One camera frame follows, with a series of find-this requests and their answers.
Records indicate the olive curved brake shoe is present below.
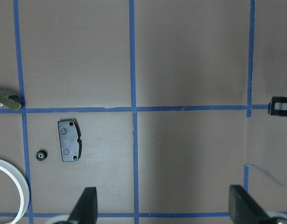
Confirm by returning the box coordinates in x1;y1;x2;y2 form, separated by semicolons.
0;89;24;111

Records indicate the black brake pad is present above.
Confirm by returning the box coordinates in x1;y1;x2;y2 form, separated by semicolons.
57;119;82;162

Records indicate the white curved plastic clamp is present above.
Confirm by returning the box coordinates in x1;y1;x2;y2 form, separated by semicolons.
0;159;30;224

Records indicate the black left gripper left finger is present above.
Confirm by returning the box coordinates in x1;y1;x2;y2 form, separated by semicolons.
66;187;98;224

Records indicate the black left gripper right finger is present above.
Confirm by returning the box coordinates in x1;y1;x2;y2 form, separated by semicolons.
229;185;271;224

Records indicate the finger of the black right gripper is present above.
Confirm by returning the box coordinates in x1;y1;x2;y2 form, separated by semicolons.
268;96;287;117

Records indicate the small black bearing gear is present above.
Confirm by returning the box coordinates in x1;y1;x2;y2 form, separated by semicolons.
35;150;48;161

